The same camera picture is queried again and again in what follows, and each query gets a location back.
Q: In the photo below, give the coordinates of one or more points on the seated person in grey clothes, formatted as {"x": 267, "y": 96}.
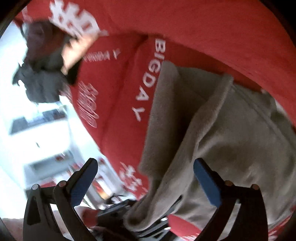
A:
{"x": 52, "y": 60}

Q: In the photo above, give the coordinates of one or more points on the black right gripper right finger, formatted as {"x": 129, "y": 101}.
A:
{"x": 251, "y": 220}

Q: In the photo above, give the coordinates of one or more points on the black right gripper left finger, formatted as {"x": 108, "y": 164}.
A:
{"x": 39, "y": 222}

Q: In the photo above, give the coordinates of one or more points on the red blanket with white print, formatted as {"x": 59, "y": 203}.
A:
{"x": 118, "y": 76}

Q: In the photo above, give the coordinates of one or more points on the grey knit garment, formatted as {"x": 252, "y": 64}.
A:
{"x": 238, "y": 132}

